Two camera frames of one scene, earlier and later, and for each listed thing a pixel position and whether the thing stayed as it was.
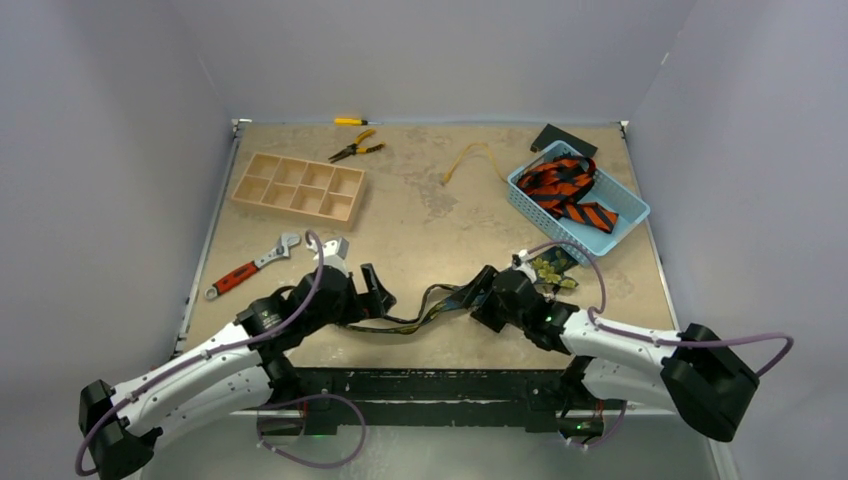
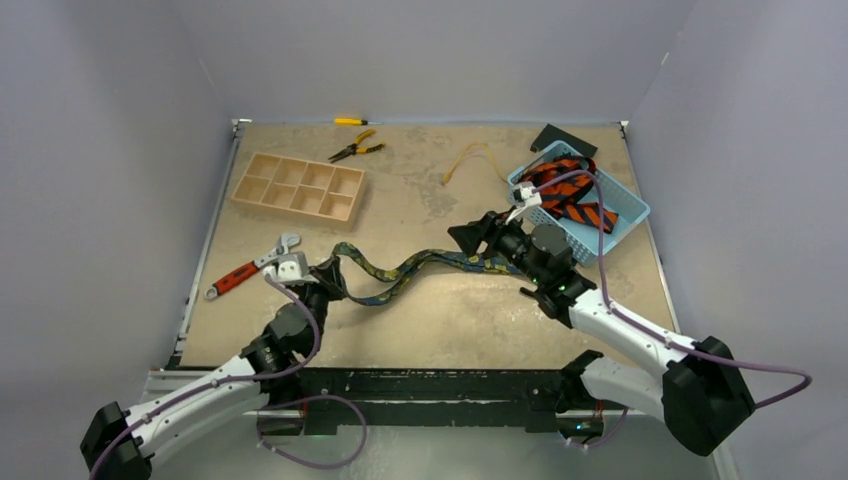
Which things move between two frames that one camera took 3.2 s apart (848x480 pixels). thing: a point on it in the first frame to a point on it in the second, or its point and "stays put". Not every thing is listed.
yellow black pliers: [354, 149] stays put
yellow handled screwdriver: [349, 122] stays put
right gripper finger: [489, 317] to [496, 247]
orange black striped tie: [559, 185] stays put
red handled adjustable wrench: [281, 250] stays put
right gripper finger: [478, 289] to [469, 236]
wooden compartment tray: [312, 192] stays put
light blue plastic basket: [585, 243] stays put
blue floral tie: [555, 268] to [403, 275]
